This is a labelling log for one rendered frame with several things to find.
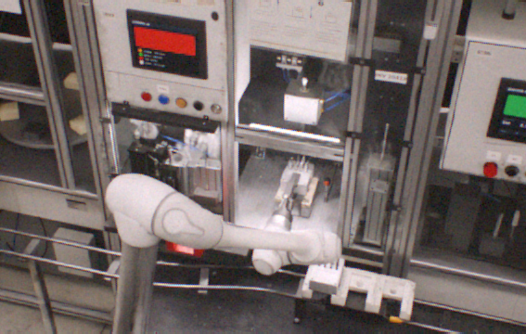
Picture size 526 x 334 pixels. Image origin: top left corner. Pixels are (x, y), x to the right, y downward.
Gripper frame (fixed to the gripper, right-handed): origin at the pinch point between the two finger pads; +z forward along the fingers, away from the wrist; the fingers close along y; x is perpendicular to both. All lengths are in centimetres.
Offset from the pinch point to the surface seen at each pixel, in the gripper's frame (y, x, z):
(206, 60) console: 57, 26, -14
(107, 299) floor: -104, 91, 7
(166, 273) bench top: -35, 43, -24
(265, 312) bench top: -34.6, 1.6, -31.8
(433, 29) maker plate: 78, -39, -11
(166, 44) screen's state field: 61, 38, -15
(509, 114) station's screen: 56, -64, -15
